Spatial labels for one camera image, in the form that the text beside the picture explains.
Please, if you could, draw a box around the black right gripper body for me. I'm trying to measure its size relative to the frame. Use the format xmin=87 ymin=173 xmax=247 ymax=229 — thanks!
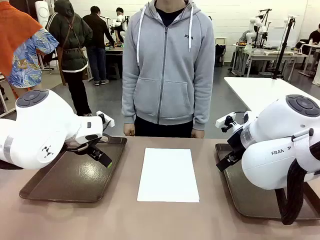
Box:
xmin=226 ymin=126 xmax=248 ymax=156

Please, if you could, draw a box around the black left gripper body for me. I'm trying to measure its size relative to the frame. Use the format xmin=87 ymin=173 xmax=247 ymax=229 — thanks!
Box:
xmin=64 ymin=134 xmax=105 ymax=154

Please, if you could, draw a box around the person's grey sleeved left forearm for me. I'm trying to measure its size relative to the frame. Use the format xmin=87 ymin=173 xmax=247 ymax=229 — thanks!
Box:
xmin=193 ymin=82 xmax=216 ymax=131

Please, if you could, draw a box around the person's grey sleeved right forearm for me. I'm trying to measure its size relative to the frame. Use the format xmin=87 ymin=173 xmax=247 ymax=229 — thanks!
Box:
xmin=121 ymin=82 xmax=137 ymax=125

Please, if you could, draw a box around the person's right hand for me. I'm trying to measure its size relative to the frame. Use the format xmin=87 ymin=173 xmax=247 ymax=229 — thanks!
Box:
xmin=124 ymin=123 xmax=136 ymax=137

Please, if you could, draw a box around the person's left hand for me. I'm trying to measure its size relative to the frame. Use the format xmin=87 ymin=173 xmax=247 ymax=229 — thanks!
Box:
xmin=191 ymin=128 xmax=206 ymax=139

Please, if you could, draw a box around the brown plastic serving tray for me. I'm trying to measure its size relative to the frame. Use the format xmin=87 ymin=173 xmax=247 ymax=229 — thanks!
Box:
xmin=19 ymin=136 xmax=128 ymax=203
xmin=214 ymin=143 xmax=320 ymax=221

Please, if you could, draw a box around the stack of white A4 paper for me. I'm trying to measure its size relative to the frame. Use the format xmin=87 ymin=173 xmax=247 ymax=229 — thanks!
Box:
xmin=136 ymin=147 xmax=200 ymax=203

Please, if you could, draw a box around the background work table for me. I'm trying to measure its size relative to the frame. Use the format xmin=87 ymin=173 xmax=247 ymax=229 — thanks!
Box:
xmin=104 ymin=46 xmax=125 ymax=76

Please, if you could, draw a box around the person in grey hoodie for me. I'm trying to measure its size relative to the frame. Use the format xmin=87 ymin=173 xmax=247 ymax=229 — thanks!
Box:
xmin=121 ymin=0 xmax=216 ymax=138

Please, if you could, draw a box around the black tripod stand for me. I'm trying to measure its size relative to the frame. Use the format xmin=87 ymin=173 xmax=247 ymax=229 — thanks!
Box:
xmin=272 ymin=15 xmax=299 ymax=80

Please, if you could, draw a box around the person in dark green jacket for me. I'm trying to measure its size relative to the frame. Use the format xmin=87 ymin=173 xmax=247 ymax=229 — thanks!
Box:
xmin=46 ymin=0 xmax=94 ymax=117

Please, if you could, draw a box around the person in black jacket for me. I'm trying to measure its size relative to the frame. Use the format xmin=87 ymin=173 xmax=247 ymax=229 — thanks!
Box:
xmin=82 ymin=6 xmax=116 ymax=86

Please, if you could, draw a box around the seated person in black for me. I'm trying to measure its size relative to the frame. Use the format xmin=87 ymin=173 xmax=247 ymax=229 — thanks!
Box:
xmin=308 ymin=23 xmax=320 ymax=47

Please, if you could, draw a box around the background person with black hair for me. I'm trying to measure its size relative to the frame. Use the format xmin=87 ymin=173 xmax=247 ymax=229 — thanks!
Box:
xmin=115 ymin=7 xmax=131 ymax=42

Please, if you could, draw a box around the white standing appliance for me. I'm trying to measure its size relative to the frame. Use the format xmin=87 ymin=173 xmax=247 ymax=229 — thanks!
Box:
xmin=34 ymin=0 xmax=50 ymax=28

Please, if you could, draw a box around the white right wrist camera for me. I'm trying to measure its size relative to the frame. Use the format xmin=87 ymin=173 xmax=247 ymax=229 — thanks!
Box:
xmin=215 ymin=112 xmax=245 ymax=133

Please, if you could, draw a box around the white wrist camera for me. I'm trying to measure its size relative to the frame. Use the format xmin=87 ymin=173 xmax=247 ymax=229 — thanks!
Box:
xmin=215 ymin=112 xmax=245 ymax=133
xmin=96 ymin=110 xmax=115 ymax=129

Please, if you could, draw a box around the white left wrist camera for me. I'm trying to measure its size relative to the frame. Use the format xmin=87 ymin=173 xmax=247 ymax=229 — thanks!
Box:
xmin=96 ymin=110 xmax=115 ymax=129

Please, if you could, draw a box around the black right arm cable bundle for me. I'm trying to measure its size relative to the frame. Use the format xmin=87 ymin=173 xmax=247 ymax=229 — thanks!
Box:
xmin=279 ymin=128 xmax=315 ymax=226

